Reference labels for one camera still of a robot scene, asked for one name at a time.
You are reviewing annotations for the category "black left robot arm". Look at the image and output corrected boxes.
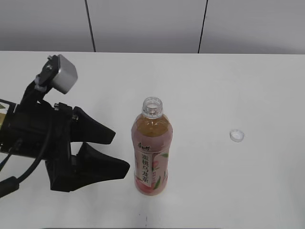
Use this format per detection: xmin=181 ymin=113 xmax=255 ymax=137
xmin=0 ymin=82 xmax=130 ymax=195

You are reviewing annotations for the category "pink peach tea bottle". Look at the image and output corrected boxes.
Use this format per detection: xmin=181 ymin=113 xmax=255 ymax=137
xmin=131 ymin=97 xmax=173 ymax=196

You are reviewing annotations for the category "white bottle cap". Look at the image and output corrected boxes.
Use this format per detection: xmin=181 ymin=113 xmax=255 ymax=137
xmin=229 ymin=129 xmax=244 ymax=143

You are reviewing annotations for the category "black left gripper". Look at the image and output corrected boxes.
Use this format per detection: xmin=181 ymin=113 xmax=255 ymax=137
xmin=4 ymin=79 xmax=130 ymax=191

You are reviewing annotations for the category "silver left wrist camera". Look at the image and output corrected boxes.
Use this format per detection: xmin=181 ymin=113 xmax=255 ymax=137
xmin=35 ymin=54 xmax=79 ymax=94

